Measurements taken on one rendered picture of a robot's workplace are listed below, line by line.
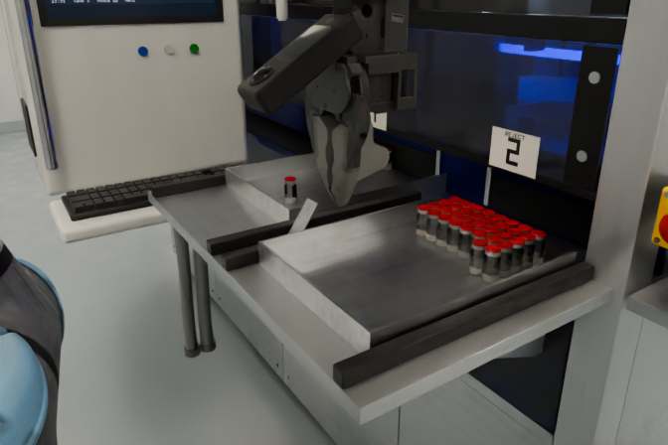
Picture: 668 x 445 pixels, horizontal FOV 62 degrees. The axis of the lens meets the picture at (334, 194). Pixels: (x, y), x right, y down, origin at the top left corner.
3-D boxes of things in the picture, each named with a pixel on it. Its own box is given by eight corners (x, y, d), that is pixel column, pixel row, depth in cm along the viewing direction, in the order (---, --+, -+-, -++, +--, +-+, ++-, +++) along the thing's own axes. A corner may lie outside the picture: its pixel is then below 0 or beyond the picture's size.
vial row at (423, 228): (423, 229, 88) (424, 203, 86) (513, 275, 74) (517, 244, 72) (413, 232, 87) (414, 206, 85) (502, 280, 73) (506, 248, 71)
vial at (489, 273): (489, 273, 75) (492, 242, 73) (502, 280, 73) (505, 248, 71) (477, 278, 73) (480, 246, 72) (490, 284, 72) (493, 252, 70)
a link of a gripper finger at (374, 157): (395, 205, 56) (399, 115, 53) (347, 217, 53) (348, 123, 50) (377, 196, 59) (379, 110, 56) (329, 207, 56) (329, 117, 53)
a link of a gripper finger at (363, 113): (370, 170, 51) (372, 74, 48) (356, 173, 51) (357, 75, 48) (341, 158, 55) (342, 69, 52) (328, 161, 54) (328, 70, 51)
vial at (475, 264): (476, 267, 76) (479, 236, 75) (488, 273, 75) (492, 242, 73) (465, 271, 75) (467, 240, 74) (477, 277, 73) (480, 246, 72)
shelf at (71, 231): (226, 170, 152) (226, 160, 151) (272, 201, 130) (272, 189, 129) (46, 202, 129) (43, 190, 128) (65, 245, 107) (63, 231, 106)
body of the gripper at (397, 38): (417, 115, 54) (424, -18, 49) (343, 126, 49) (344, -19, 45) (370, 102, 60) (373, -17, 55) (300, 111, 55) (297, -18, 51)
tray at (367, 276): (438, 214, 95) (440, 195, 94) (573, 275, 75) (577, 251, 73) (258, 263, 78) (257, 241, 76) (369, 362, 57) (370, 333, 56)
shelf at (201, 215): (353, 161, 131) (353, 153, 130) (644, 285, 76) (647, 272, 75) (148, 201, 107) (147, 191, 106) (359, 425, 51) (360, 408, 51)
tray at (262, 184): (365, 158, 126) (366, 143, 125) (445, 191, 106) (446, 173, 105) (226, 185, 109) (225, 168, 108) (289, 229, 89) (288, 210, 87)
